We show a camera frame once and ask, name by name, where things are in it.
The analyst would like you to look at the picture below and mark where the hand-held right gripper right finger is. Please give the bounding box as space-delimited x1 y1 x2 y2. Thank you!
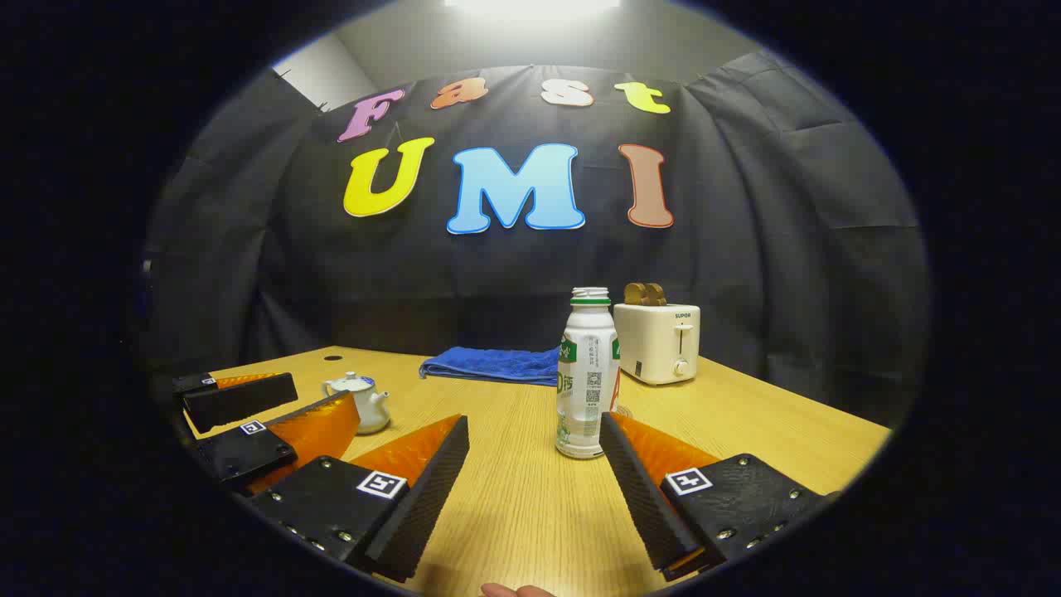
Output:
598 412 838 581

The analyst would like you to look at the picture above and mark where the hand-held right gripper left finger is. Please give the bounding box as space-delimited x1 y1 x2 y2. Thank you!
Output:
249 415 470 583

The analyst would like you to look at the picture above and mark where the white ceramic teacup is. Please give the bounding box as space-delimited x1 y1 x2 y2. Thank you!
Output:
322 383 391 435

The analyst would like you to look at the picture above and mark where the white plastic water bottle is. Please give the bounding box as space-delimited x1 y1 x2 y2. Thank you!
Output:
555 288 622 460

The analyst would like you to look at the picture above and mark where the blue folded towel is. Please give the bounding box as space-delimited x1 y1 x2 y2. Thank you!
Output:
419 347 561 387

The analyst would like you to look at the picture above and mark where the cream white toaster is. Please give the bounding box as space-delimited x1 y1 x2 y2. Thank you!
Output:
613 303 702 387

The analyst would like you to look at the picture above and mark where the ceiling light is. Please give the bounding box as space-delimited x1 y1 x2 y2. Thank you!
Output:
443 0 623 14

